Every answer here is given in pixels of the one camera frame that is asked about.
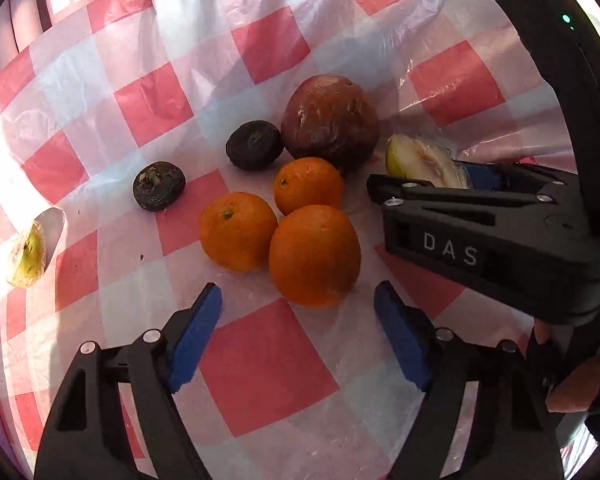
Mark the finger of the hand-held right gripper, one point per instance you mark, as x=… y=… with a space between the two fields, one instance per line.
x=455 y=197
x=485 y=176

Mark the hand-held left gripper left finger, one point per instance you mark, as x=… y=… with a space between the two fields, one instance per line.
x=195 y=340

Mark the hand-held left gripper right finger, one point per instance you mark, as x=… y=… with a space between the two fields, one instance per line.
x=400 y=340

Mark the cut pear half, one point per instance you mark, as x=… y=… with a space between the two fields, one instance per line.
x=425 y=160

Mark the yellow fruit half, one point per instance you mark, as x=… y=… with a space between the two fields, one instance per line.
x=27 y=255

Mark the dark wrinkled round fruit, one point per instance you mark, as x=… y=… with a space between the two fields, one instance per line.
x=158 y=185
x=254 y=145

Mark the person's right hand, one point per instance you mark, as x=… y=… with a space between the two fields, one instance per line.
x=577 y=387

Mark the red white checkered tablecloth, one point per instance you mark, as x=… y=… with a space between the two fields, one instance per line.
x=265 y=360

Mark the medium orange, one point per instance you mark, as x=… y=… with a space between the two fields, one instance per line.
x=237 y=230

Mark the large orange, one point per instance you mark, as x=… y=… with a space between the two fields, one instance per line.
x=314 y=255

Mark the dark red wrinkled fruit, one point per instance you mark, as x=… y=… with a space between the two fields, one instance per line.
x=330 y=120

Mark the small orange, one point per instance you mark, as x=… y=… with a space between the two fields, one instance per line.
x=307 y=185

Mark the pink pleated curtain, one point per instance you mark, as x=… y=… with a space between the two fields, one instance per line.
x=15 y=30

